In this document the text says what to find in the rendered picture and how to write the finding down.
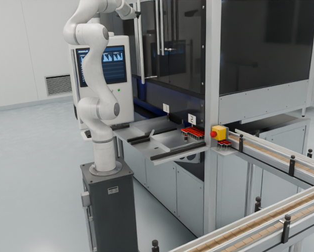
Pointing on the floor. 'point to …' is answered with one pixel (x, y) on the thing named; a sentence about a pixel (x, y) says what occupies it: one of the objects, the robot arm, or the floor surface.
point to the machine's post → (211, 109)
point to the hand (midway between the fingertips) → (131, 17)
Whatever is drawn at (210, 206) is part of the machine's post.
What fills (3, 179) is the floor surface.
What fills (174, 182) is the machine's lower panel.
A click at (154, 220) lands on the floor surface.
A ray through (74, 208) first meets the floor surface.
